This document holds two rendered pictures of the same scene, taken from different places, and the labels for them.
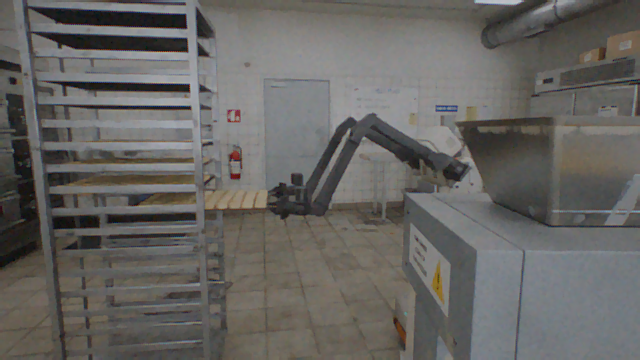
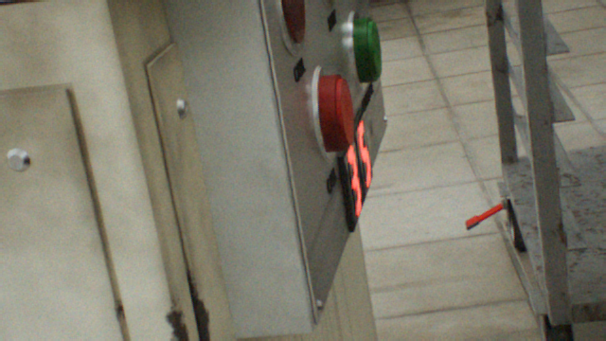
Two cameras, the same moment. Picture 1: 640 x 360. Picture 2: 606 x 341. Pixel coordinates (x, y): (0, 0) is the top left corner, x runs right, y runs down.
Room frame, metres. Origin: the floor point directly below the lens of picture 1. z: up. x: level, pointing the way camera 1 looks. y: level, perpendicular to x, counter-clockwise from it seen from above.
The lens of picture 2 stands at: (1.49, -1.02, 0.89)
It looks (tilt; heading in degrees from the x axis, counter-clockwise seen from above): 18 degrees down; 103
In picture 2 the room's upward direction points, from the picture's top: 10 degrees counter-clockwise
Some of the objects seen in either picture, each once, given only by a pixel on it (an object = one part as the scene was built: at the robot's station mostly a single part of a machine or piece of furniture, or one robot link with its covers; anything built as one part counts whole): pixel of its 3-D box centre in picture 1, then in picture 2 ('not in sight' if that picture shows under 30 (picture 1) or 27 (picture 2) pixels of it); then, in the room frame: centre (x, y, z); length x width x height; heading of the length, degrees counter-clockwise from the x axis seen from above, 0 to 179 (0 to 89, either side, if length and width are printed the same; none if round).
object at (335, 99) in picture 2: not in sight; (328, 114); (1.41, -0.58, 0.76); 0.03 x 0.02 x 0.03; 90
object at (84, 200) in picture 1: (86, 199); not in sight; (4.57, 3.09, 0.36); 0.47 x 0.39 x 0.26; 8
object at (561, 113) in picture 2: (137, 327); (531, 53); (1.46, 0.82, 0.42); 0.64 x 0.03 x 0.03; 96
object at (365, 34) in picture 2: not in sight; (360, 51); (1.41, -0.48, 0.76); 0.03 x 0.02 x 0.03; 90
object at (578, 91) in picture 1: (598, 151); not in sight; (4.37, -3.43, 1.03); 1.40 x 0.90 x 2.05; 10
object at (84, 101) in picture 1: (119, 101); not in sight; (1.46, 0.82, 1.41); 0.64 x 0.03 x 0.03; 96
